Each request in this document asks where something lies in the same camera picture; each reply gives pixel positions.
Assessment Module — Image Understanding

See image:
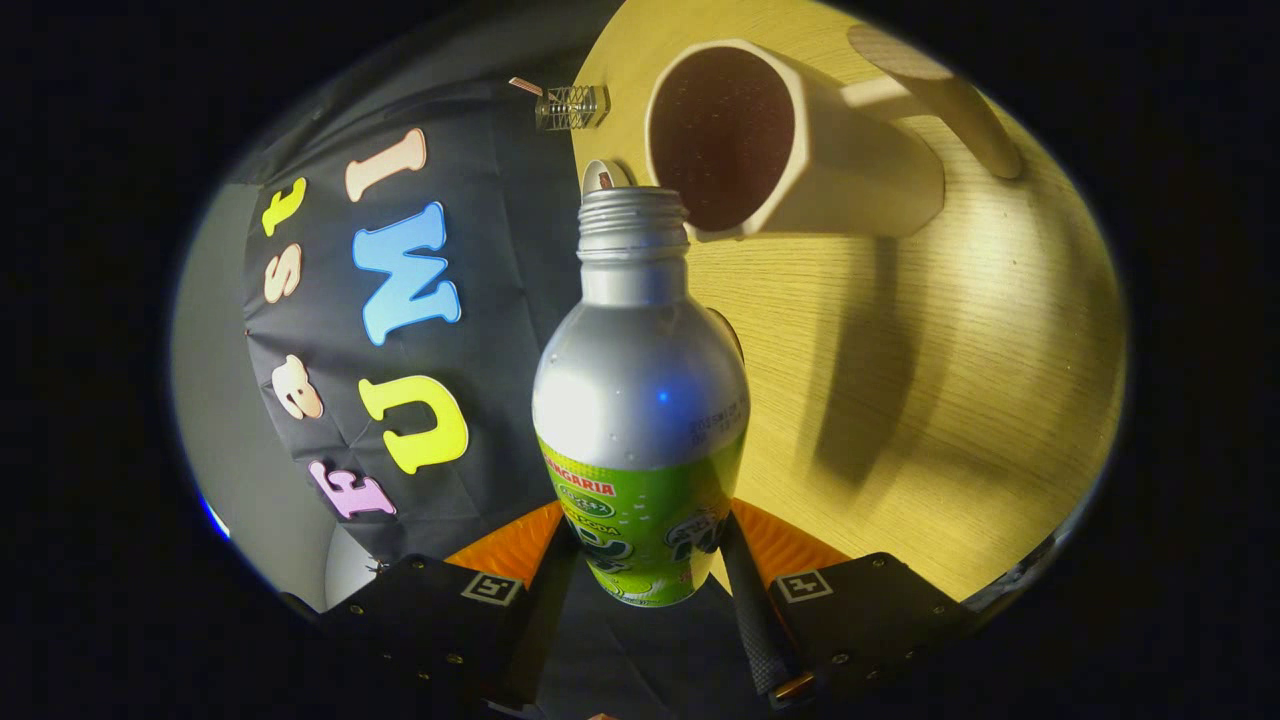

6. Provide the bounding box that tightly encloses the silver green juice bottle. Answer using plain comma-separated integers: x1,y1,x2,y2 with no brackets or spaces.
532,186,751,609

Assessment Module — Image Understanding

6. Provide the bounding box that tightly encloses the beige cup with handle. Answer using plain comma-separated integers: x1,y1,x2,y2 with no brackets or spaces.
645,25,1023,243

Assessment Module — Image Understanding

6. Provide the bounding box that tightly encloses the wire mesh holder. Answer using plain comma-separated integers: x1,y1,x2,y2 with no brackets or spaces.
535,85,611,132

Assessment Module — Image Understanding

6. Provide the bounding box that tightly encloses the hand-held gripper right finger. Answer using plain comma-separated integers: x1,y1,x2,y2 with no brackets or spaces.
720,498,986,711

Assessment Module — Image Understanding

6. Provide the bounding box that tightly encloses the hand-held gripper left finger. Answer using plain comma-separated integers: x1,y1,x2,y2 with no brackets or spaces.
300,500,581,716

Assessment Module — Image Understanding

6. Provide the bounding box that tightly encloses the wooden table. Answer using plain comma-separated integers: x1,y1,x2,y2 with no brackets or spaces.
570,0,1129,601

